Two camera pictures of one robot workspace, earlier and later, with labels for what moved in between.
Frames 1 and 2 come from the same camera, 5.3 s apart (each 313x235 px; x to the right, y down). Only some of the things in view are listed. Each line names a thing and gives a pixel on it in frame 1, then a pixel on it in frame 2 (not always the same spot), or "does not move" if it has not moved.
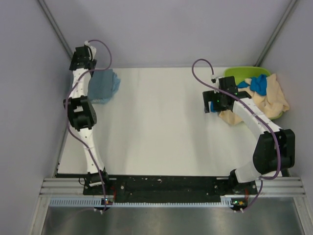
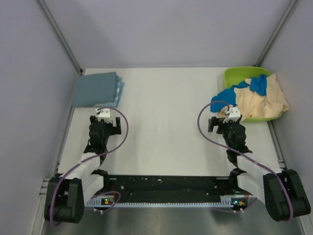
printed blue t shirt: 100,101 to 120,86
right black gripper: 209,96 to 213,122
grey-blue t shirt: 102,85 does not move
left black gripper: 73,60 to 114,130
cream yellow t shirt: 271,104 does not move
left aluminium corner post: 56,30 does not move
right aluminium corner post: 275,34 does not move
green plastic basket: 242,73 does not move
